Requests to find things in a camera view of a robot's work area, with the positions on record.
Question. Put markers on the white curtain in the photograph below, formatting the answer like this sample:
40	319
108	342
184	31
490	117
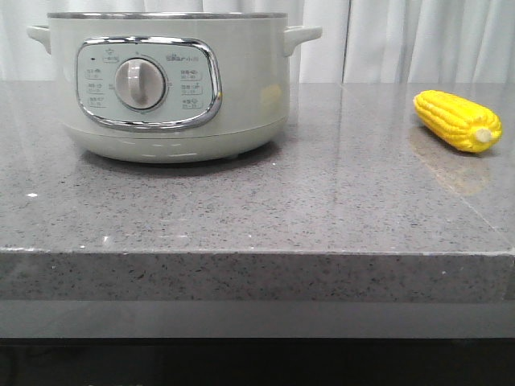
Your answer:
362	41

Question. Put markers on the pale green electric cooking pot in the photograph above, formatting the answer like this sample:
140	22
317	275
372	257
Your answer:
171	87

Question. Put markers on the yellow corn cob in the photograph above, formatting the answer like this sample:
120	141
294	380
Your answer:
461	123

